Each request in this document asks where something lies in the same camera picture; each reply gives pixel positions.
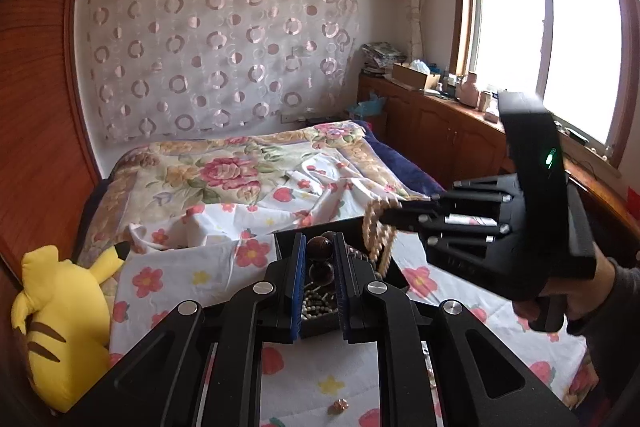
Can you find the person's right hand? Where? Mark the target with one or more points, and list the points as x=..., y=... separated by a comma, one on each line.
x=584, y=296

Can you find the cardboard box on cabinet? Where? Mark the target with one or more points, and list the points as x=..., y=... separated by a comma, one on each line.
x=413, y=79

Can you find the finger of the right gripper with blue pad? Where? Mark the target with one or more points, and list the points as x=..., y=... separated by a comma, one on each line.
x=411, y=209

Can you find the pink thermos jug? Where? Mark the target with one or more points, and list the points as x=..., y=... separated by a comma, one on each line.
x=467, y=92

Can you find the pink circle pattern curtain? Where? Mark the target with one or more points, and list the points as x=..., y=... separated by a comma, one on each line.
x=183, y=68

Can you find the navy blue blanket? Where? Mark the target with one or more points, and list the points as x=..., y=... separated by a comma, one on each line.
x=407, y=172

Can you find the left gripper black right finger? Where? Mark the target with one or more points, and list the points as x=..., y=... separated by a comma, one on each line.
x=371, y=311

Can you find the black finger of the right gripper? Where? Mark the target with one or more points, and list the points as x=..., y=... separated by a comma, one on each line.
x=409, y=222

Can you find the floral quilt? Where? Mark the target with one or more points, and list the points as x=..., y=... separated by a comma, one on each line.
x=245, y=185

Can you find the black open jewelry box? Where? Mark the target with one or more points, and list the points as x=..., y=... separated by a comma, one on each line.
x=337, y=272

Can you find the wooden sideboard cabinet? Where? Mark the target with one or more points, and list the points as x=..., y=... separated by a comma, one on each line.
x=445, y=139

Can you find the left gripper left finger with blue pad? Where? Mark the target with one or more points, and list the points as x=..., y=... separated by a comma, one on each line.
x=268, y=311

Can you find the window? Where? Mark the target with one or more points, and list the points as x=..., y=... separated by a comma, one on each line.
x=581, y=57

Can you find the yellow plush toy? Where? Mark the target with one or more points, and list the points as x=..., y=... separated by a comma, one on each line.
x=63, y=316

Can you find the strawberry flower print bedsheet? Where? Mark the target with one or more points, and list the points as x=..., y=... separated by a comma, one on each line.
x=202, y=227

